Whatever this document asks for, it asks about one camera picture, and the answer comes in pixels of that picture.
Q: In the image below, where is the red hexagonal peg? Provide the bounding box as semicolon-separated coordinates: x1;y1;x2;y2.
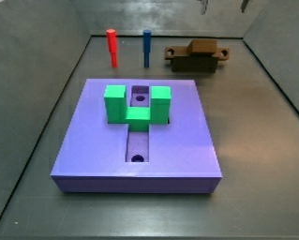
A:
107;29;118;68

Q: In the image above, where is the green U-shaped block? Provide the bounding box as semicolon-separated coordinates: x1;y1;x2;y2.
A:
104;85;171;132

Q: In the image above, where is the blue hexagonal peg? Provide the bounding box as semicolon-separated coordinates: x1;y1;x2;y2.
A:
143;29;151;68

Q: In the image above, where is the purple base block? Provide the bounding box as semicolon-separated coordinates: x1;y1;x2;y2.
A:
51;79;222;193

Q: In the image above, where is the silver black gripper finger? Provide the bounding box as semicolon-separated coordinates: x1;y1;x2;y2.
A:
241;0;250;13
197;0;210;15

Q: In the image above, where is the black angled fixture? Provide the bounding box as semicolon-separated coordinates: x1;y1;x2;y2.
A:
171;56;219;73

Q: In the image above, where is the brown T-shaped block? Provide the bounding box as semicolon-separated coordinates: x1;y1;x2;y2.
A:
164;39;230;62

